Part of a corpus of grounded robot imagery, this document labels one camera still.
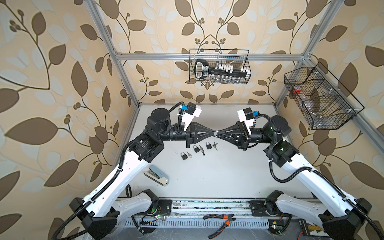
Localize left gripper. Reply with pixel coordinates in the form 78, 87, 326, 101
158, 121, 215, 150

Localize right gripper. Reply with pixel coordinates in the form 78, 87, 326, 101
217, 122, 273, 153

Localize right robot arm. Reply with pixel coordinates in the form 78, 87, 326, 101
217, 114, 384, 240

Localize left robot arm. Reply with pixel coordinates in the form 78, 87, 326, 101
52, 102, 213, 240

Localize black white tool in basket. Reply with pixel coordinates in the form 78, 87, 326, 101
192, 60, 251, 79

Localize red cap item in basket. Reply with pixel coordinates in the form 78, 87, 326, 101
292, 85, 302, 95

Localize red orange pliers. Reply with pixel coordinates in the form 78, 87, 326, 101
202, 213, 237, 240

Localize black power board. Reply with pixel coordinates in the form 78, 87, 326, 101
299, 219, 330, 238

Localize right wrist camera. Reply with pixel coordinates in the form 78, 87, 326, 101
237, 108, 260, 135

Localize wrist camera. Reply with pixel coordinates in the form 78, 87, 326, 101
180, 102, 202, 131
237, 108, 260, 135

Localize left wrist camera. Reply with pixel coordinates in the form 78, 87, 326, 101
180, 102, 202, 131

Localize back wire basket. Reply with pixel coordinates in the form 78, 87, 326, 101
189, 48, 252, 85

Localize wire basket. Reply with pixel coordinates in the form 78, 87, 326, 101
284, 62, 365, 130
189, 48, 252, 85

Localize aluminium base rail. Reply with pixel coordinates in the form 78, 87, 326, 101
113, 197, 301, 230

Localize right wire basket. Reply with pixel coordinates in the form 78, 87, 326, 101
284, 62, 365, 130

